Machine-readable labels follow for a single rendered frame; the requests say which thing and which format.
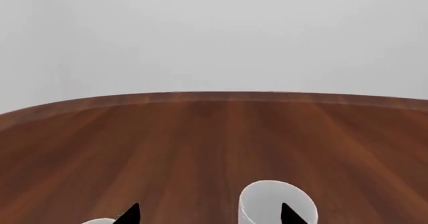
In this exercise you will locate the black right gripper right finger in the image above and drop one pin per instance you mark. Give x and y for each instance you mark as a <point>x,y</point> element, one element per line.
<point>289,216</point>

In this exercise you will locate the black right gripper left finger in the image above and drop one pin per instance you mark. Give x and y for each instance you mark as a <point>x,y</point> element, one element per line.
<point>131,215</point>

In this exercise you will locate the white mug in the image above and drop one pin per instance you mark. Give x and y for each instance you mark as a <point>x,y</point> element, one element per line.
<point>264,199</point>

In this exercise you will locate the white plate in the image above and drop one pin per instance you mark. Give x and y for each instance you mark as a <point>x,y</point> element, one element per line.
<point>99,221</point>

